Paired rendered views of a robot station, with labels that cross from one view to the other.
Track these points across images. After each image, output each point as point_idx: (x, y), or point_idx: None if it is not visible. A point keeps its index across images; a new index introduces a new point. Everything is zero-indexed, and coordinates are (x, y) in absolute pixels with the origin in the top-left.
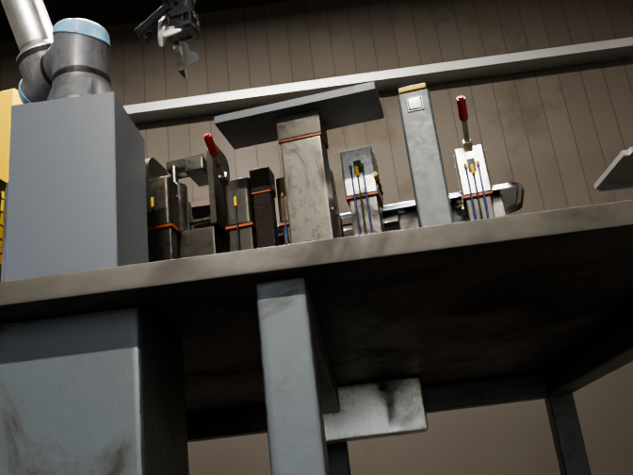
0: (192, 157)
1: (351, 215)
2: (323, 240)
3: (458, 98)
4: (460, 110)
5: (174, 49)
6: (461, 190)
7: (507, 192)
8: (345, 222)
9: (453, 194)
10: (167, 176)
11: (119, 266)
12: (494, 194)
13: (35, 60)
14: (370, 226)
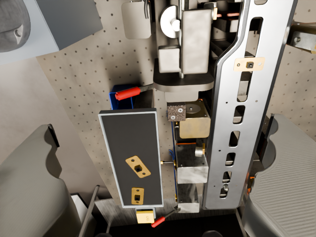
0: (158, 61)
1: (177, 138)
2: (68, 117)
3: (151, 224)
4: (156, 219)
5: (247, 200)
6: (180, 184)
7: (214, 205)
8: (225, 136)
9: (203, 187)
10: (178, 11)
11: (35, 58)
12: (214, 201)
13: None
14: (172, 140)
